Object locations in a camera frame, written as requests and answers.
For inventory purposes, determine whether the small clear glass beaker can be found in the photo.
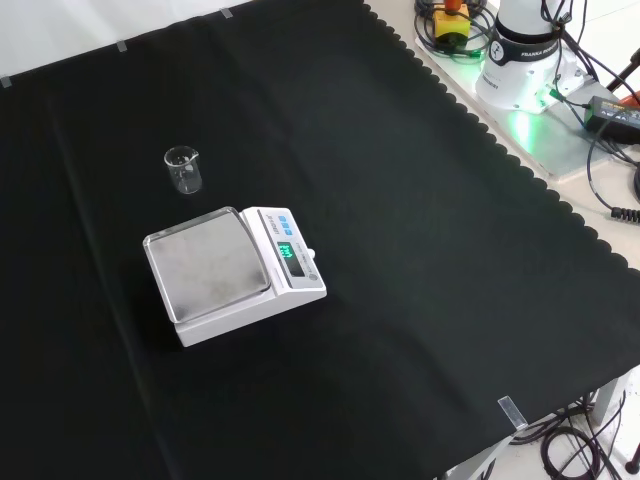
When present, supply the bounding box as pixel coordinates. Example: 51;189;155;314
163;145;204;197

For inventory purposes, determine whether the black bench cloth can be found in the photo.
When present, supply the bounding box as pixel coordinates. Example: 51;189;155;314
0;0;640;480

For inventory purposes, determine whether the white electronic balance steel pan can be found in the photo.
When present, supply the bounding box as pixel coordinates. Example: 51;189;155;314
142;205;329;349

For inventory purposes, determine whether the yellow stop button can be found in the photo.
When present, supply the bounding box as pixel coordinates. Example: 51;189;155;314
431;0;472;45

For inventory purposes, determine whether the clear tape strip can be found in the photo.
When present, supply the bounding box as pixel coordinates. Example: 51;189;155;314
497;395;530;432

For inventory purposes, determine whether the black power adapter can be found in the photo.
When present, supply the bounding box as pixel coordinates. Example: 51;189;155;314
583;95;640;145

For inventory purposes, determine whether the grey table leg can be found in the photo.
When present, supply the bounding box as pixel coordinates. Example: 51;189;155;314
592;375;628;427

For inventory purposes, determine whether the black orange tripod leg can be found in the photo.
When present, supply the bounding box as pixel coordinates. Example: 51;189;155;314
606;46;640;101

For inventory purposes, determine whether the black cable bundle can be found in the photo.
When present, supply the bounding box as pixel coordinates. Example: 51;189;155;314
412;0;497;65

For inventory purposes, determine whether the black coiled cable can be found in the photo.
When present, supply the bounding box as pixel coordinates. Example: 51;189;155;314
585;130;640;222

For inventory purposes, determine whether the black floor cable tangle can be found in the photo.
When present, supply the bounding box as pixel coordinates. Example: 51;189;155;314
509;392;640;480

